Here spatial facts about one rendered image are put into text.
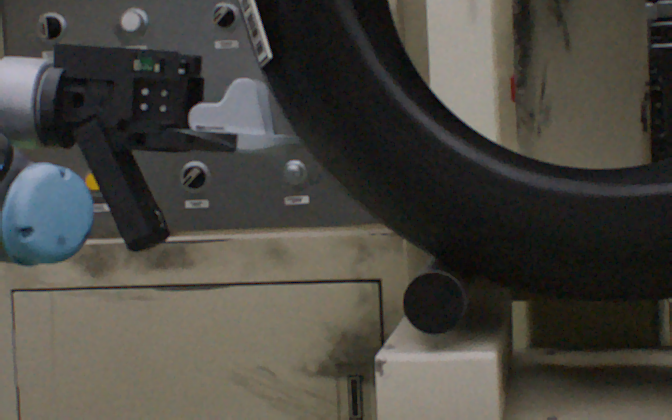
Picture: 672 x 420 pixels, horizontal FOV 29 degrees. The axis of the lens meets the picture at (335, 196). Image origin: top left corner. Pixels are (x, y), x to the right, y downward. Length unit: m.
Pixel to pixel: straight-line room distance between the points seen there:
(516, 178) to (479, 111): 3.50
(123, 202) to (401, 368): 0.28
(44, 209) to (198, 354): 0.69
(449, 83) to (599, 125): 3.10
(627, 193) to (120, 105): 0.40
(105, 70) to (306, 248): 0.58
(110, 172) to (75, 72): 0.09
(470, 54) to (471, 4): 0.17
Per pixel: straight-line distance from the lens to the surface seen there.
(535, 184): 0.90
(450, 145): 0.90
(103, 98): 1.07
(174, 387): 1.64
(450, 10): 4.39
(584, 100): 1.28
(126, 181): 1.06
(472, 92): 4.39
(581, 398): 1.05
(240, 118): 1.03
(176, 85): 1.04
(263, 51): 0.93
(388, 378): 0.93
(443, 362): 0.93
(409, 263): 1.27
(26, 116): 1.07
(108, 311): 1.65
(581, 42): 1.28
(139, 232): 1.05
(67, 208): 0.98
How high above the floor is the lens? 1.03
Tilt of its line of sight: 3 degrees down
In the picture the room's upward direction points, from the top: 3 degrees counter-clockwise
